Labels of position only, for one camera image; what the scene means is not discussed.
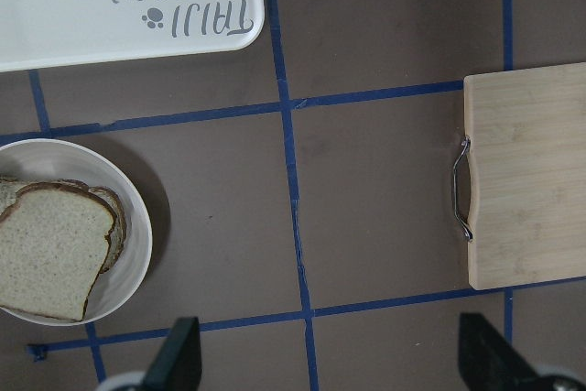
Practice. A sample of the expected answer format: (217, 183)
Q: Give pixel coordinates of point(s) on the white round plate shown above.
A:
(127, 262)

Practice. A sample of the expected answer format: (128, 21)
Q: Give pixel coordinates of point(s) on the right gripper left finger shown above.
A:
(178, 364)

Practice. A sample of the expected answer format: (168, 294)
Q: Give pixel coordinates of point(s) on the bread slice under egg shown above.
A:
(11, 185)

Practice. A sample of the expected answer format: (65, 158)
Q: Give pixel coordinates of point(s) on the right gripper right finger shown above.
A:
(486, 361)

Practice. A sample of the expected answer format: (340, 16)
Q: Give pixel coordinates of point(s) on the bread slice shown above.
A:
(11, 185)
(54, 240)

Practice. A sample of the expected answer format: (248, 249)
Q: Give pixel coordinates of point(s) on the wooden cutting board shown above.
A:
(525, 146)

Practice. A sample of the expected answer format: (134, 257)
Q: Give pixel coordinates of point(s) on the cream bear tray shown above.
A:
(37, 34)

